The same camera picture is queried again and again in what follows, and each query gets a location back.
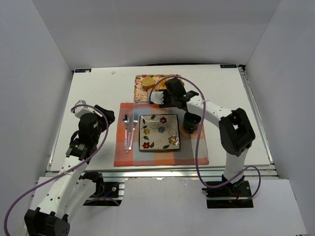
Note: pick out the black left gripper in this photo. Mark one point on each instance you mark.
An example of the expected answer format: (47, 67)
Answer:
(105, 113)

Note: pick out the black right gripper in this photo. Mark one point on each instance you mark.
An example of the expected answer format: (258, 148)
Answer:
(165, 99)

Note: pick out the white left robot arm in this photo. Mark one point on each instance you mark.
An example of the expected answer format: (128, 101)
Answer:
(73, 185)

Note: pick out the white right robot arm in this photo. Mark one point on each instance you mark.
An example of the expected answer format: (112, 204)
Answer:
(236, 131)

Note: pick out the large yellow muffin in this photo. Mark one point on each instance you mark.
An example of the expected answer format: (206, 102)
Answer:
(148, 82)

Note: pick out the dark green mug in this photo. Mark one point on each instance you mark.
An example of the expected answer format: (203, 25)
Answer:
(191, 122)

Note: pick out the floral serving tray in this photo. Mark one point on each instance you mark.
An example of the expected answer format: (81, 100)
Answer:
(140, 94)

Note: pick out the square floral plate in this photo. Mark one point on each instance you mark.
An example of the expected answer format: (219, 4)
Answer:
(159, 133)

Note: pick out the checkered orange placemat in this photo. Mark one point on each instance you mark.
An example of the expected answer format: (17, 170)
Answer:
(191, 145)

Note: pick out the blue label sticker left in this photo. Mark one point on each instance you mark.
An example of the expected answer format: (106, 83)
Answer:
(83, 70)

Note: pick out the blue label sticker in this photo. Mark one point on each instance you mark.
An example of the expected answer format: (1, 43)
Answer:
(83, 70)
(225, 66)

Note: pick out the blue label sticker right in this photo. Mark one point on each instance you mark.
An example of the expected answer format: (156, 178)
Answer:
(225, 66)

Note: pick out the sesame ring bread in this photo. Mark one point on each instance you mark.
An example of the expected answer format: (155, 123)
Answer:
(161, 85)

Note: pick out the spoon with floral handle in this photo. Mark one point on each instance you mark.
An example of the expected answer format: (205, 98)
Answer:
(126, 121)

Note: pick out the fork with floral handle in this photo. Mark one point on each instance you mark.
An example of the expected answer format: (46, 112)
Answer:
(134, 124)

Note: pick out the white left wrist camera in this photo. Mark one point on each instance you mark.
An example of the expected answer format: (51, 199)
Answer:
(81, 108)

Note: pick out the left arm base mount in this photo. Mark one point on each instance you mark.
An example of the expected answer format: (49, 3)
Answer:
(105, 193)

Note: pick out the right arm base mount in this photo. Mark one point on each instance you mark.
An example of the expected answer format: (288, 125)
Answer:
(223, 198)

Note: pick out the aluminium table frame rail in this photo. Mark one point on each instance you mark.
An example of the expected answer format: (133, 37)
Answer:
(207, 172)

